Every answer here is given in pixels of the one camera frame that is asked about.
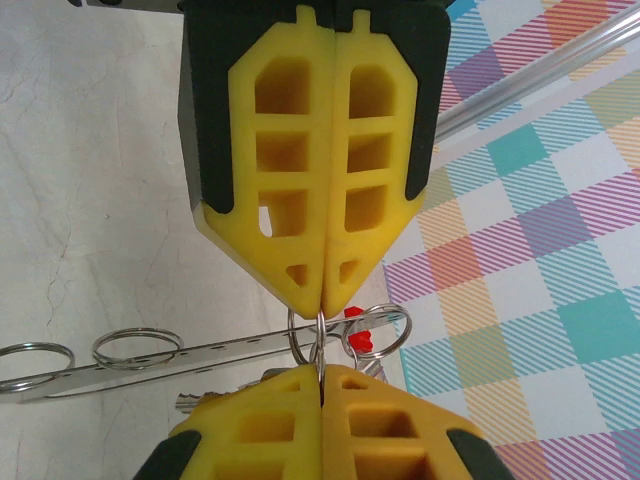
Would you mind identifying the silver split keyring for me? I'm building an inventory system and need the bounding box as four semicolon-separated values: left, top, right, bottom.
0;341;76;394
287;305;332;401
92;327;184;372
343;302;414;359

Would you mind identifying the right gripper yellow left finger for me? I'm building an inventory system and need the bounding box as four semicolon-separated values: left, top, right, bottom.
132;363;322;480

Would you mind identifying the aluminium frame post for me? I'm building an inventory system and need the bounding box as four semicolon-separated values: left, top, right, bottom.
433;3;640;149

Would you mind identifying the red capped key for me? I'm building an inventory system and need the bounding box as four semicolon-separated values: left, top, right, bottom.
343;303;387;382

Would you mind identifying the steel key holder plate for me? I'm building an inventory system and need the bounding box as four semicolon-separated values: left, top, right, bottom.
0;309;404;407

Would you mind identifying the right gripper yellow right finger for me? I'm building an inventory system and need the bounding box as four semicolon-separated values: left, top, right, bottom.
318;363;516;480

